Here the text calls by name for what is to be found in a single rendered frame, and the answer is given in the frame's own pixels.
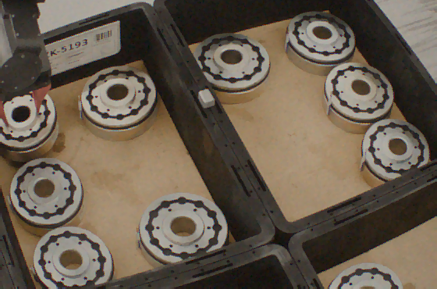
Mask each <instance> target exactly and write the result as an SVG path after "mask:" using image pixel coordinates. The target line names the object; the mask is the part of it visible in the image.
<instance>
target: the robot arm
mask: <svg viewBox="0 0 437 289"><path fill-rule="evenodd" d="M45 1H46V0H0V118H1V120H2V121H3V122H4V123H5V124H7V119H6V117H5V110H4V108H3V104H2V101H7V100H9V99H12V98H15V97H18V96H20V95H23V94H26V93H28V92H31V91H32V94H33V100H34V104H35V109H36V110H37V113H39V112H40V108H41V103H42V101H43V100H44V98H45V95H46V94H47V93H48V92H49V91H50V87H51V81H50V78H49V77H50V76H51V75H52V68H51V63H50V62H49V57H48V53H47V51H46V47H45V46H44V41H43V37H42V36H41V32H40V28H39V24H38V22H37V20H38V19H39V17H40V14H41V12H40V11H39V10H40V9H39V7H38V3H45Z"/></svg>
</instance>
